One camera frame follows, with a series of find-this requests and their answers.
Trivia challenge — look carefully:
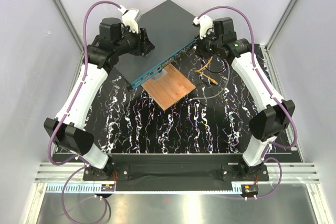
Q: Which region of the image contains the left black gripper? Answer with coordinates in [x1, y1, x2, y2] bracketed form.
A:
[114, 24, 154, 56]

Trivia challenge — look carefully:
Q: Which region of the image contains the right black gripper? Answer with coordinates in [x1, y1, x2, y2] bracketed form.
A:
[193, 30, 221, 60]

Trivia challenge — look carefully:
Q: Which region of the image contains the grey ethernet cable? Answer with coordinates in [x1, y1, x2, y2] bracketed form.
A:
[193, 56, 232, 101]

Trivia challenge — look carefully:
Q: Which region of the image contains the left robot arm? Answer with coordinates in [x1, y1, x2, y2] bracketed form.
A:
[44, 18, 155, 180]

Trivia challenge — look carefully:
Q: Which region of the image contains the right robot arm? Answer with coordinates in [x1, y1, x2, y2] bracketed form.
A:
[193, 15, 295, 180]

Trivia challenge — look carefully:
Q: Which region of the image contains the wooden board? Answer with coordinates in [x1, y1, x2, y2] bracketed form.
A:
[141, 64, 196, 111]

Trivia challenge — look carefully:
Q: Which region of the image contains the black marble pattern mat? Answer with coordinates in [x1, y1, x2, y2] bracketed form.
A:
[54, 43, 296, 154]

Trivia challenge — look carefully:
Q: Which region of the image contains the black cable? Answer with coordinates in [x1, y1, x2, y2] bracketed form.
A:
[198, 57, 228, 74]

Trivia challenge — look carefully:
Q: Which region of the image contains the teal network switch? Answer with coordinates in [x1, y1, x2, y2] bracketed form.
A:
[114, 0, 198, 89]

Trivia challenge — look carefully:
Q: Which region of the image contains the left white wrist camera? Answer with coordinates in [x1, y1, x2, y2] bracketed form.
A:
[118, 5, 142, 34]

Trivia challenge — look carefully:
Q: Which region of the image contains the yellow ethernet cable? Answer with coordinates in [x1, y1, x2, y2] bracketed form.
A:
[194, 56, 217, 86]

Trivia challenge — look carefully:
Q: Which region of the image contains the grey metal bracket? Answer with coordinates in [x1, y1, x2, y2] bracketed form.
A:
[151, 69, 167, 81]

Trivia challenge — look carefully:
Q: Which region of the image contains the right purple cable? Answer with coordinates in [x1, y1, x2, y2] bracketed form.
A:
[196, 5, 298, 201]

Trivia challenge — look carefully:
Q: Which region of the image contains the purple cable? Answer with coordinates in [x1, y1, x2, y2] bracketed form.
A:
[48, 0, 123, 222]
[196, 5, 298, 201]

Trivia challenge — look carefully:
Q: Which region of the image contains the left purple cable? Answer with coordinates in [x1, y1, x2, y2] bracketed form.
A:
[48, 0, 123, 222]

